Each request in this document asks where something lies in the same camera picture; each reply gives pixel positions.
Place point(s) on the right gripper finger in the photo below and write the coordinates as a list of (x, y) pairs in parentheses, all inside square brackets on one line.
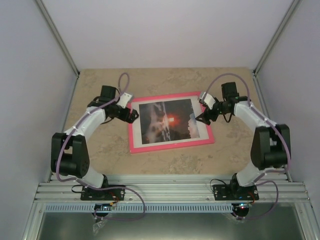
[(203, 116), (203, 120)]

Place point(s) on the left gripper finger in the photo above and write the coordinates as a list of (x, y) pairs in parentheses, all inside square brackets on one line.
[(133, 117), (134, 113)]

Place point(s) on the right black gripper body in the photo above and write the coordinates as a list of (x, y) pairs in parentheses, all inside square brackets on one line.
[(214, 116)]

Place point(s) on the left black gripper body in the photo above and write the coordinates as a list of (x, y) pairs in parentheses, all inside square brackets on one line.
[(124, 117)]

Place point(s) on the pink wooden picture frame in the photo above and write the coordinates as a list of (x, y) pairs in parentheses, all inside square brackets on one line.
[(172, 147)]

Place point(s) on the landscape photo print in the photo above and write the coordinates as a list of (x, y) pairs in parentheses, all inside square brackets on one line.
[(167, 121)]

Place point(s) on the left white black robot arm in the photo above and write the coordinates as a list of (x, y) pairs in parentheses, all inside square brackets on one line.
[(70, 160)]

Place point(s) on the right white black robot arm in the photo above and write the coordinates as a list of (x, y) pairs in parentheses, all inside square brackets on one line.
[(270, 149)]

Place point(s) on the right controller circuit board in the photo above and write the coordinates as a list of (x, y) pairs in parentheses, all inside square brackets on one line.
[(243, 205)]

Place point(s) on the controller circuit board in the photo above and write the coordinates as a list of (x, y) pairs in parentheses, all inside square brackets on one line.
[(243, 205), (105, 206)]

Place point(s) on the left controller circuit board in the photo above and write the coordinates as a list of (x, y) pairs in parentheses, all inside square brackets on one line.
[(105, 206)]

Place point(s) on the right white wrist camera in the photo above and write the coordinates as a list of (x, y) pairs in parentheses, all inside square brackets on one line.
[(207, 100)]

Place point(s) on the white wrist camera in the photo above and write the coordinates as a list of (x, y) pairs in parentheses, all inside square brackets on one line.
[(207, 100), (125, 99)]

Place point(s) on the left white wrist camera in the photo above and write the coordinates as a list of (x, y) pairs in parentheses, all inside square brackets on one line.
[(125, 99)]

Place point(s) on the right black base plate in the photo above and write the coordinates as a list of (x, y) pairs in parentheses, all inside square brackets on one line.
[(224, 192)]

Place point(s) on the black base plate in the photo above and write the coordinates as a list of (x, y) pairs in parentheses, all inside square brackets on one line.
[(224, 192), (88, 194)]

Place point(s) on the aluminium mounting rail bed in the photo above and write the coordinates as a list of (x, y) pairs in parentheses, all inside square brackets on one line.
[(175, 188)]

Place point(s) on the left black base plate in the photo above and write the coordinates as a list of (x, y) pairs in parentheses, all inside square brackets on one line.
[(88, 194)]

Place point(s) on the left aluminium corner post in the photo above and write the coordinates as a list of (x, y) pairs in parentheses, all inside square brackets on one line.
[(57, 36)]

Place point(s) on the aluminium corner post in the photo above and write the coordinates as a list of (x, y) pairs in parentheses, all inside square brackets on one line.
[(277, 34), (57, 36)]

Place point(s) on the slotted blue cable duct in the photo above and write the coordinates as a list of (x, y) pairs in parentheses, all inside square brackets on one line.
[(139, 208)]

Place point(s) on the right aluminium corner post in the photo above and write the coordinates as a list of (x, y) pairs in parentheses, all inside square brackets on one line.
[(277, 34)]

